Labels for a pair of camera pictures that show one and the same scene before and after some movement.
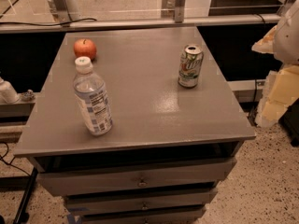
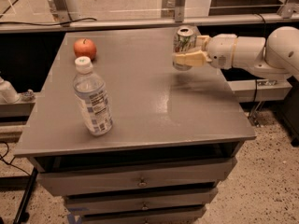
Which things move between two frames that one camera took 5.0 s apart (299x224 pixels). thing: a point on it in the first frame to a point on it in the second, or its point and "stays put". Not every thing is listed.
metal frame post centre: (179, 3) stays put
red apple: (84, 48) stays put
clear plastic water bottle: (90, 92) stays put
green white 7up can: (190, 65) to (184, 40)
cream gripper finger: (266, 44) to (193, 59)
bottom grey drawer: (193, 217) stays put
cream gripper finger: (281, 91) to (202, 40)
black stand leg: (22, 216) stays put
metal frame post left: (59, 7) stays put
